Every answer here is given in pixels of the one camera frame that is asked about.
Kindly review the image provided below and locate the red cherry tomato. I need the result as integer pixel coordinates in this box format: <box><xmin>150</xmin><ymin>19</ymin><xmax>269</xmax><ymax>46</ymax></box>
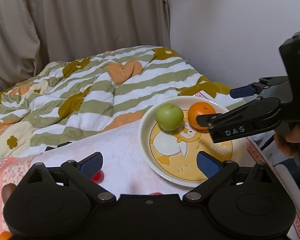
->
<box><xmin>92</xmin><ymin>170</ymin><xmax>104</xmax><ymax>184</ymax></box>

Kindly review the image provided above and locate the large orange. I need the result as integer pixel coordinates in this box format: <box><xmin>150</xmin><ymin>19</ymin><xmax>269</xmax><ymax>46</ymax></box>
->
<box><xmin>187</xmin><ymin>102</ymin><xmax>216</xmax><ymax>130</ymax></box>

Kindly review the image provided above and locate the small green apple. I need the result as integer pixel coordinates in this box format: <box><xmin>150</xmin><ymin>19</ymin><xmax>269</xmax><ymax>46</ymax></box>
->
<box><xmin>155</xmin><ymin>103</ymin><xmax>184</xmax><ymax>132</ymax></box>

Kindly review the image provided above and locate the small mandarin orange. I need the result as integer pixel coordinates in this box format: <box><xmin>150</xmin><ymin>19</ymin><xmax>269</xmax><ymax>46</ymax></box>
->
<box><xmin>0</xmin><ymin>231</ymin><xmax>12</xmax><ymax>240</ymax></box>

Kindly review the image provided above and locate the brown kiwi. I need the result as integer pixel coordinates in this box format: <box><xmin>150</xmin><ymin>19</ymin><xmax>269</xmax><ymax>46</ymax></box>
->
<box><xmin>1</xmin><ymin>183</ymin><xmax>17</xmax><ymax>204</ymax></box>

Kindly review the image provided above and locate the right hand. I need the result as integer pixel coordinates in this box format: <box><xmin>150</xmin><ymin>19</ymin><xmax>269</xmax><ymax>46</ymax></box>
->
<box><xmin>274</xmin><ymin>126</ymin><xmax>300</xmax><ymax>158</ymax></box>

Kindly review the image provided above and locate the black box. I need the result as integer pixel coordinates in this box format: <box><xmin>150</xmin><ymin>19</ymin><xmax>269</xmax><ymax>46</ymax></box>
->
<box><xmin>45</xmin><ymin>141</ymin><xmax>71</xmax><ymax>152</ymax></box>

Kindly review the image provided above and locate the pink floral tablecloth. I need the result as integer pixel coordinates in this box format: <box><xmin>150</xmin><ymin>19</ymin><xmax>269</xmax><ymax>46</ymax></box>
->
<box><xmin>0</xmin><ymin>90</ymin><xmax>300</xmax><ymax>240</ymax></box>

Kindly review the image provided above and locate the cream duck-print plate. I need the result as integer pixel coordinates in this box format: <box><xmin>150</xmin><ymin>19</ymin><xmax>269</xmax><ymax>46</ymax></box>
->
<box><xmin>138</xmin><ymin>96</ymin><xmax>255</xmax><ymax>187</ymax></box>

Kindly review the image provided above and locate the striped floral quilt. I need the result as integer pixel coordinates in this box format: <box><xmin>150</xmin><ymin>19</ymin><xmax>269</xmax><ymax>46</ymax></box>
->
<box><xmin>0</xmin><ymin>46</ymin><xmax>243</xmax><ymax>161</ymax></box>

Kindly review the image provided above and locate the beige curtain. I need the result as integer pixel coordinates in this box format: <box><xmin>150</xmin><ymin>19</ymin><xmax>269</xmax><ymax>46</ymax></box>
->
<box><xmin>0</xmin><ymin>0</ymin><xmax>170</xmax><ymax>91</ymax></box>

